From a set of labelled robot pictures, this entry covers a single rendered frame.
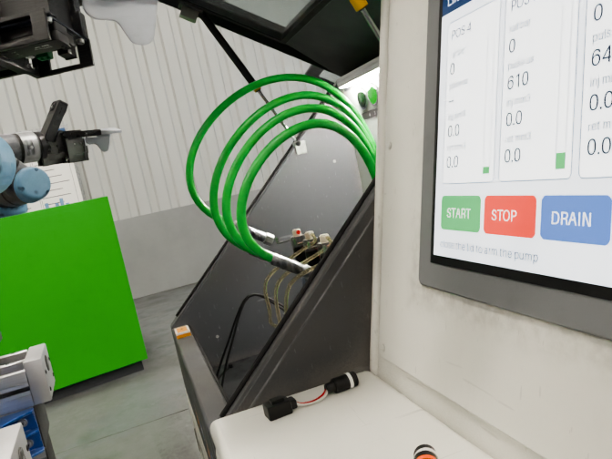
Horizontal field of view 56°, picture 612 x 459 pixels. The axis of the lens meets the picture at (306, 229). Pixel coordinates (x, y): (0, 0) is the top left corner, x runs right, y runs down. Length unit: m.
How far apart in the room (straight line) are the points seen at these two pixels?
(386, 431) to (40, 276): 3.80
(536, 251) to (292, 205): 1.00
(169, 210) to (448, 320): 7.04
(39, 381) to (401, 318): 0.81
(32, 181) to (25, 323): 3.00
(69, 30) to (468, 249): 0.39
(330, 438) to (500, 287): 0.25
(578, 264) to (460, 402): 0.21
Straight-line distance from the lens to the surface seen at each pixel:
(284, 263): 0.85
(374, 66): 1.25
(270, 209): 1.41
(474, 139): 0.57
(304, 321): 0.76
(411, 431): 0.63
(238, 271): 1.41
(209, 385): 0.97
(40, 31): 0.48
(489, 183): 0.54
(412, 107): 0.69
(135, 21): 0.55
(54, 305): 4.33
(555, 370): 0.49
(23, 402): 1.31
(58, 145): 1.61
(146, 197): 7.55
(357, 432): 0.65
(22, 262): 4.29
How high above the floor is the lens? 1.27
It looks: 7 degrees down
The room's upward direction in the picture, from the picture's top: 12 degrees counter-clockwise
